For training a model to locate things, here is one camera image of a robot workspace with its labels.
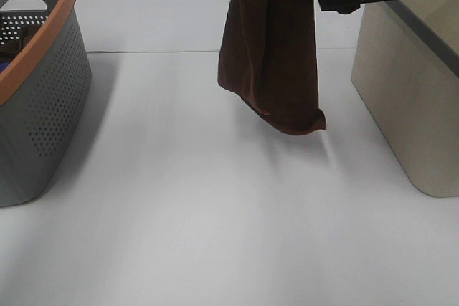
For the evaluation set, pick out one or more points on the brown towel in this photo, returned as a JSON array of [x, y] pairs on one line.
[[268, 59]]

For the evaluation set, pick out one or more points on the blue towel in basket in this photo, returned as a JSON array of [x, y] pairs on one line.
[[3, 66]]

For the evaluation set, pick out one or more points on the beige basket grey rim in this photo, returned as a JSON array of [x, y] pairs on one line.
[[406, 72]]

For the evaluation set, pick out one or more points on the grey perforated basket orange rim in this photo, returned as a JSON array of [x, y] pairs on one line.
[[43, 94]]

